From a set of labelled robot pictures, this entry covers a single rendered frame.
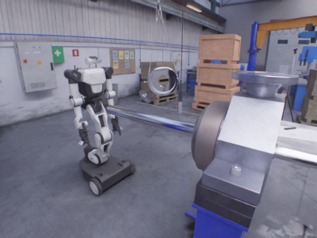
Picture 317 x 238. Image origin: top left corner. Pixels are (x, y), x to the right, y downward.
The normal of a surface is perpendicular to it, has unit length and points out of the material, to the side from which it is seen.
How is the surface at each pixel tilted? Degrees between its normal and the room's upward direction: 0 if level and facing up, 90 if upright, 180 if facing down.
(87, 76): 85
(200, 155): 98
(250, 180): 0
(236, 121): 45
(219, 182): 90
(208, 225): 90
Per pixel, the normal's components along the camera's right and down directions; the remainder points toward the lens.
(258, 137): -0.42, -0.48
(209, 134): -0.54, -0.17
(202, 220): -0.60, 0.26
